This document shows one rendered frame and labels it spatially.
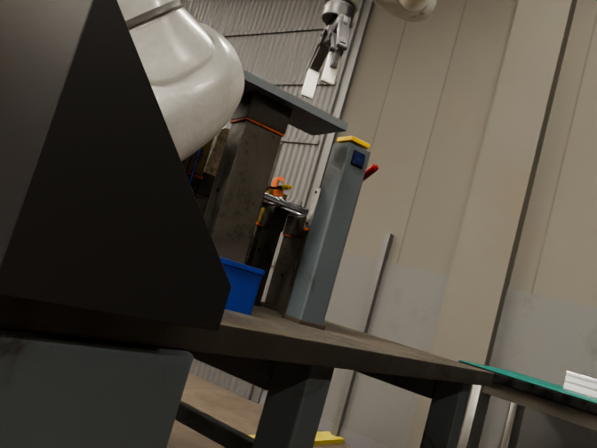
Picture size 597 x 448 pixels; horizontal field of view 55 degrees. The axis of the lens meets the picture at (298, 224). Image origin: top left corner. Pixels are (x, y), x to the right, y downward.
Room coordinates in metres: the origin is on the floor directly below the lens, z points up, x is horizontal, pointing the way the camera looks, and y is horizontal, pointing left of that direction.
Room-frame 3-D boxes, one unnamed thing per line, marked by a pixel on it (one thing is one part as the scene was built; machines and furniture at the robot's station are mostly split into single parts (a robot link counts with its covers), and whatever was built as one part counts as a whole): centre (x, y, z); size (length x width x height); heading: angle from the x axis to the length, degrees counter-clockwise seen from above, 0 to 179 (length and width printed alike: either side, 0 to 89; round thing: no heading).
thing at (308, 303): (1.36, -0.07, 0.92); 0.08 x 0.08 x 0.44; 32
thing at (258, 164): (1.22, 0.15, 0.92); 0.10 x 0.08 x 0.45; 122
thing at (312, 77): (1.36, 0.07, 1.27); 0.03 x 0.01 x 0.07; 108
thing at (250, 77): (1.22, 0.15, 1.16); 0.37 x 0.14 x 0.02; 122
